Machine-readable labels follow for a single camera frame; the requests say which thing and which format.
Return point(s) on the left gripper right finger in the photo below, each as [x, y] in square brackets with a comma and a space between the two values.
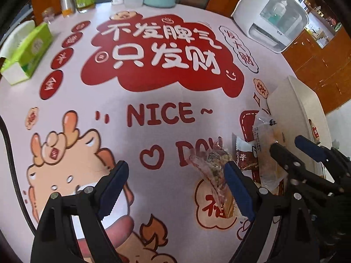
[258, 205]

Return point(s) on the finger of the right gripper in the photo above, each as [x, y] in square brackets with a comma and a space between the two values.
[285, 158]
[334, 161]

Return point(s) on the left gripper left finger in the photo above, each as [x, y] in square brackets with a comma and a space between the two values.
[55, 239]

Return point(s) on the orange cake snack pack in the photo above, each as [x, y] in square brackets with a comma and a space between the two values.
[267, 132]

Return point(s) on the brown chocolate snack packet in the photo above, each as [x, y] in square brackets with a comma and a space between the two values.
[244, 154]

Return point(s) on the dark seaweed snack pack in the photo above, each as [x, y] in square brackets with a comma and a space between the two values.
[210, 164]

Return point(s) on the operator left hand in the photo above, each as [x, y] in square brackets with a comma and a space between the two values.
[118, 233]

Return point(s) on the white plastic storage bin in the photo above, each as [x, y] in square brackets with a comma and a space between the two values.
[297, 110]

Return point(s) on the white cosmetic organizer box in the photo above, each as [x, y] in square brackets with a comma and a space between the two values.
[274, 24]

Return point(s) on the green tissue box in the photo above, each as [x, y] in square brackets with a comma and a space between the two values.
[23, 50]

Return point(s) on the small glass jar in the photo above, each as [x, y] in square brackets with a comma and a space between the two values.
[48, 15]

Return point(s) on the wooden wall cabinet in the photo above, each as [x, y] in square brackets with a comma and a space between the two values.
[325, 69]

